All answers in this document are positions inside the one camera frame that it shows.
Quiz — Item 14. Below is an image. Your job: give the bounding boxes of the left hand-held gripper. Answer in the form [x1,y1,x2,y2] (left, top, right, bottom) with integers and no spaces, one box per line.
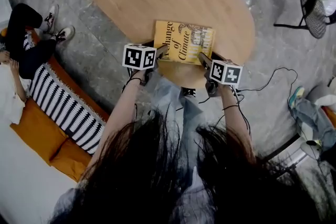
[122,39,170,87]

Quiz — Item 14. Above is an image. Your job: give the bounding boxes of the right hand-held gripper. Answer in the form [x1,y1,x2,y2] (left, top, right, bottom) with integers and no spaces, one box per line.
[197,51,243,98]

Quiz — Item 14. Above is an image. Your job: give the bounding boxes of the yellow book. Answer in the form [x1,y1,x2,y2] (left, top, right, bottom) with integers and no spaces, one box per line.
[153,20,216,66]

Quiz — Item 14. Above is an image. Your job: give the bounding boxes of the person's left forearm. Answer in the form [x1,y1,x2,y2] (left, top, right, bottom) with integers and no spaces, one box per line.
[90,70,147,166]

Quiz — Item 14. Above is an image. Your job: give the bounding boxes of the person's right forearm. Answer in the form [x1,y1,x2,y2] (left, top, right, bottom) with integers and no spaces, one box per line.
[219,85,257,156]

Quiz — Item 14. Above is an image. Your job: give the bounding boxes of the person's black shoe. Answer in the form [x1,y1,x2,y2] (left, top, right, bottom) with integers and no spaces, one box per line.
[181,87,198,98]

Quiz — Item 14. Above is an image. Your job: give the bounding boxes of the light jeans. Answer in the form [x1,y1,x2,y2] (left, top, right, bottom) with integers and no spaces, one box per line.
[153,77,206,166]

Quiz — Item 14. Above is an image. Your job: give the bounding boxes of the black round-back chair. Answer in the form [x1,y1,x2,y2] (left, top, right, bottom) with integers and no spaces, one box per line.
[266,0,336,39]

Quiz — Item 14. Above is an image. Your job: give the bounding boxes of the white rounded floor device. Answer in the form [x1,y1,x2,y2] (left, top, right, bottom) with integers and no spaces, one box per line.
[299,138,324,161]

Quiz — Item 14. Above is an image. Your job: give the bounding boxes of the orange cushion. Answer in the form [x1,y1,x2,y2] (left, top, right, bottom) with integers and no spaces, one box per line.
[49,138,93,183]
[10,98,69,166]

